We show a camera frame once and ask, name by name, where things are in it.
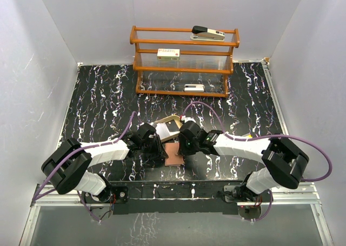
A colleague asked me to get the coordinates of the pink leather card holder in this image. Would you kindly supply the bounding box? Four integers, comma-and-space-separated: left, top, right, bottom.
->
165, 143, 184, 167

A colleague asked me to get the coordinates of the beige wooden tray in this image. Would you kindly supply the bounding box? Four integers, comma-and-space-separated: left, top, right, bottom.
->
151, 115, 182, 142

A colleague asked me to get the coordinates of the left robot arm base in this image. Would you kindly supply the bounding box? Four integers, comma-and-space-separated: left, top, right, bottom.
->
77, 185, 129, 225

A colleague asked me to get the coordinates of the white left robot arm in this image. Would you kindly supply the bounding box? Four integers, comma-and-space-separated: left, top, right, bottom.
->
41, 123, 168, 202

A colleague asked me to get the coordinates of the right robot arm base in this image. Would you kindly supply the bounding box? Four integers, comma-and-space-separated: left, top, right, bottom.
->
216, 185, 264, 214

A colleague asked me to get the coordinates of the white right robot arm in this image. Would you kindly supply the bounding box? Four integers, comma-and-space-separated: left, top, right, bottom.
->
178, 121, 309, 201

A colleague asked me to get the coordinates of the stack of credit cards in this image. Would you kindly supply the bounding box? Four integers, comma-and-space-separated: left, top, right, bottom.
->
159, 120, 179, 141

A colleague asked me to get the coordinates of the small white stapler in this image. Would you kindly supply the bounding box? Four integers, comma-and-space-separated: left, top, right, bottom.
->
184, 84, 205, 92

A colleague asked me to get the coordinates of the orange wooden shelf rack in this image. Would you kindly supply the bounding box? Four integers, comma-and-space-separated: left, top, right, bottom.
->
129, 26, 240, 97

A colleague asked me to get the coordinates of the white staples box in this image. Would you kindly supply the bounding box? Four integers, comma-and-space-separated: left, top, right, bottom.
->
157, 48, 180, 61

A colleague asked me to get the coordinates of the black and white stapler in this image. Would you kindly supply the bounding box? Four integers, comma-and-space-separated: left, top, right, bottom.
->
190, 25, 225, 42

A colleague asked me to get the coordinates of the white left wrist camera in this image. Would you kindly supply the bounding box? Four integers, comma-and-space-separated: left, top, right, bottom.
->
152, 123, 163, 135

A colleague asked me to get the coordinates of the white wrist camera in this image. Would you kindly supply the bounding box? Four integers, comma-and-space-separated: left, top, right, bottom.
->
180, 116, 196, 123
152, 123, 163, 135

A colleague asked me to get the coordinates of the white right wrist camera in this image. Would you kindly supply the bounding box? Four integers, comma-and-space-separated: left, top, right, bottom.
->
180, 116, 196, 123

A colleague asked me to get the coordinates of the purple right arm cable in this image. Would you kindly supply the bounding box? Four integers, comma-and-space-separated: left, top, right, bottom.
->
182, 101, 333, 182

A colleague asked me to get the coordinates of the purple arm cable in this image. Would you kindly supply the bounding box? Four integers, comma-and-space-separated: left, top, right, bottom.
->
182, 101, 333, 182
31, 111, 145, 203

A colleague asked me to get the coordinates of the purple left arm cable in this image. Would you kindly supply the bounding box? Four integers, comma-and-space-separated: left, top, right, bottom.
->
31, 111, 145, 203

